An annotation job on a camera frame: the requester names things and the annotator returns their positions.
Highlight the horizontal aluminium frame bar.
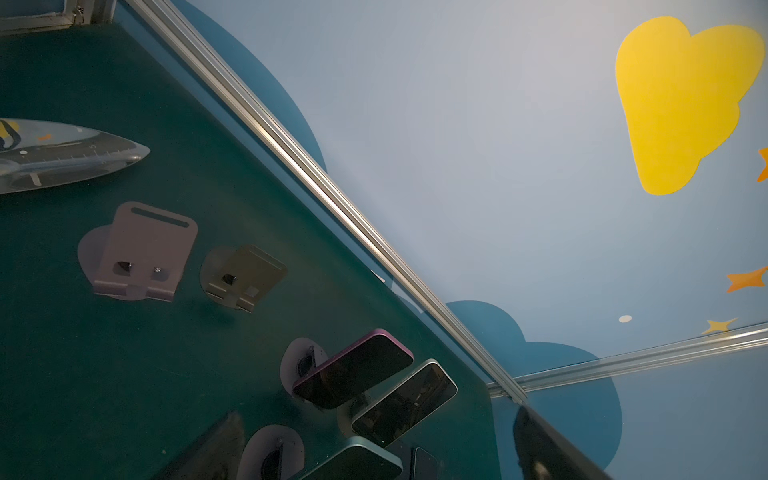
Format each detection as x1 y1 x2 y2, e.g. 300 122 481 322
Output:
129 1 527 404

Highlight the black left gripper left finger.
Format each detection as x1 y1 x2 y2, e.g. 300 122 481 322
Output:
152 411 245 480

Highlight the silver metal garden trowel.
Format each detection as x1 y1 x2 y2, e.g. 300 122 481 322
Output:
1 118 150 195

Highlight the silver phone back right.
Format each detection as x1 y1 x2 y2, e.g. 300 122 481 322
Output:
351 359 458 447

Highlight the dark grey stand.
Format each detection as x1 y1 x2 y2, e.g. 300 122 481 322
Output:
199 244 288 313

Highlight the dark phone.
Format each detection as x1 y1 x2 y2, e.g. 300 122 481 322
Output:
409 446 443 480

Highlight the green phone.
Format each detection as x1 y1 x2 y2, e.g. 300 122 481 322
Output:
294 436 403 480

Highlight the right aluminium frame post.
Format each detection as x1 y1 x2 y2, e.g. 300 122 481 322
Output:
515 322 767 394

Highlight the pink phone back left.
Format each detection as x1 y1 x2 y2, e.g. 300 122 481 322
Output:
292 329 414 410

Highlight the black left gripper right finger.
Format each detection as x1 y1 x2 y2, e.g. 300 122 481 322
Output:
513 406 611 480

